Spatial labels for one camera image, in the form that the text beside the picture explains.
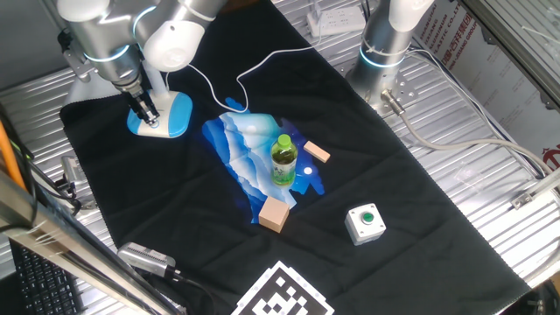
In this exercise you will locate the white box green button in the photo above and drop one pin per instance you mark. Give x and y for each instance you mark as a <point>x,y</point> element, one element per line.
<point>363,227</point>

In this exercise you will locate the blue mountain print patch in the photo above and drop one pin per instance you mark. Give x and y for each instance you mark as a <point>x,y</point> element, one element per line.
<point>245,149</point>

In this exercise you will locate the aluminium frame bar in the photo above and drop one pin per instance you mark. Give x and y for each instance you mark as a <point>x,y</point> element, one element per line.
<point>65,249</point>

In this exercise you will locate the white cloth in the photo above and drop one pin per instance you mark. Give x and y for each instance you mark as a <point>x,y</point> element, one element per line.
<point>87,94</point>

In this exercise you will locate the blue white desk lamp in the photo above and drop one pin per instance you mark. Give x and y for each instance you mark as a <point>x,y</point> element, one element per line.
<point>179,114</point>

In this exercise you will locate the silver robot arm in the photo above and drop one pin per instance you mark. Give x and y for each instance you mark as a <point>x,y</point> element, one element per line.
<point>105,44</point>

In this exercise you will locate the silver clamp device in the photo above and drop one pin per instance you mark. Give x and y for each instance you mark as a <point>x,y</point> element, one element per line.
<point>72,168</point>

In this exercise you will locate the green tea bottle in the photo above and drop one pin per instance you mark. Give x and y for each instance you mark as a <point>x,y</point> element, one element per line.
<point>283,166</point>

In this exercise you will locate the aluminium frame rail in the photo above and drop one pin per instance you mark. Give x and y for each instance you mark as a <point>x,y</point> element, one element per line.
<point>516,48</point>

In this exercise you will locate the black white marker board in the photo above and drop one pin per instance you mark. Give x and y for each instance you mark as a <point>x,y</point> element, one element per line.
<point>280,293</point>

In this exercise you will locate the wooden cube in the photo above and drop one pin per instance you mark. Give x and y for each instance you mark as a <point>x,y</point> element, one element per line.
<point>273,214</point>

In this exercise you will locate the black cloth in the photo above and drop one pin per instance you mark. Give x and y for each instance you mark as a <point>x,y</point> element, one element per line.
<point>175,197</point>

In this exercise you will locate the silver camera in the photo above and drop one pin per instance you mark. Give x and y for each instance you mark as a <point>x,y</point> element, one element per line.
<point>144,258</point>

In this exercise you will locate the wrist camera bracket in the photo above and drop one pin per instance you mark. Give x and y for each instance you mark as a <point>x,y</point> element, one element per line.
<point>76,65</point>

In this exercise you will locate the white power strip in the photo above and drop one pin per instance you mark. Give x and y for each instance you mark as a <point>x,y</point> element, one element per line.
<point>337,19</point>

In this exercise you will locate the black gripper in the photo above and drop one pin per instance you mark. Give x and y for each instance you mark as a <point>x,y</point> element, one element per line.
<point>142,104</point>

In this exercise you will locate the white board red print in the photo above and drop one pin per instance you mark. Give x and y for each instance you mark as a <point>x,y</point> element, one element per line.
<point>503,87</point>

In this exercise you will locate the flat wooden block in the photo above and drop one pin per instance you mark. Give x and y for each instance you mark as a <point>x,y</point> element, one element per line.
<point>316,151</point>

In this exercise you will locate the black keyboard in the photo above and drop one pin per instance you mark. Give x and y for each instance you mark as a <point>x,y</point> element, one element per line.
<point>39,284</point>

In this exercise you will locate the aluminium profile piece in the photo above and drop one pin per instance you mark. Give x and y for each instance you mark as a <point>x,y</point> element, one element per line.
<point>538,188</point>

